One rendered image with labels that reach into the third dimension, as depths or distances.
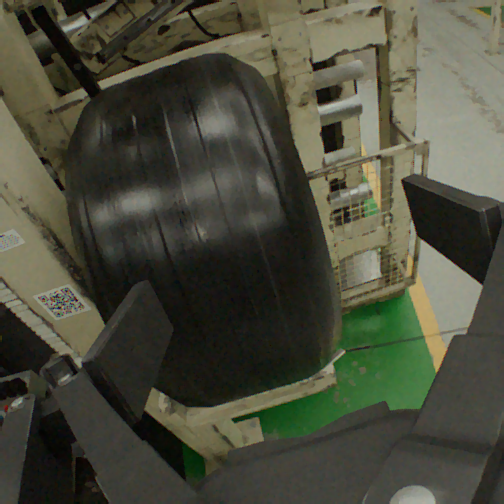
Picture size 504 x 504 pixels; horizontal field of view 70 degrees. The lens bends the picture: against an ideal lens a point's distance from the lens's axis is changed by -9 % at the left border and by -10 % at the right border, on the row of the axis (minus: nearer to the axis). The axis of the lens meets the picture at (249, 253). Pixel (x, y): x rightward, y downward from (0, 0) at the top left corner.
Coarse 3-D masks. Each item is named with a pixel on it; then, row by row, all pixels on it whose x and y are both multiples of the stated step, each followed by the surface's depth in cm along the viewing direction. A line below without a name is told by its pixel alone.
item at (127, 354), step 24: (144, 288) 18; (120, 312) 16; (144, 312) 17; (120, 336) 15; (144, 336) 16; (168, 336) 19; (96, 360) 13; (120, 360) 14; (144, 360) 16; (96, 384) 13; (120, 384) 13; (144, 384) 15; (120, 408) 13; (144, 408) 14
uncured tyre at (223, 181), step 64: (192, 64) 53; (128, 128) 47; (192, 128) 45; (256, 128) 45; (128, 192) 44; (192, 192) 43; (256, 192) 43; (128, 256) 44; (192, 256) 44; (256, 256) 44; (320, 256) 48; (192, 320) 46; (256, 320) 47; (320, 320) 49; (192, 384) 51; (256, 384) 55
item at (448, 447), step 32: (480, 320) 7; (448, 352) 6; (480, 352) 6; (448, 384) 5; (480, 384) 5; (448, 416) 5; (480, 416) 5; (416, 448) 4; (448, 448) 4; (480, 448) 4; (384, 480) 4; (416, 480) 4; (448, 480) 4; (480, 480) 4
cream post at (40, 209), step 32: (0, 128) 50; (0, 160) 48; (32, 160) 57; (0, 192) 49; (32, 192) 55; (0, 224) 52; (32, 224) 54; (64, 224) 62; (0, 256) 56; (32, 256) 58; (64, 256) 60; (32, 288) 62; (64, 320) 69; (96, 320) 71; (160, 416) 104; (192, 448) 126; (224, 448) 131
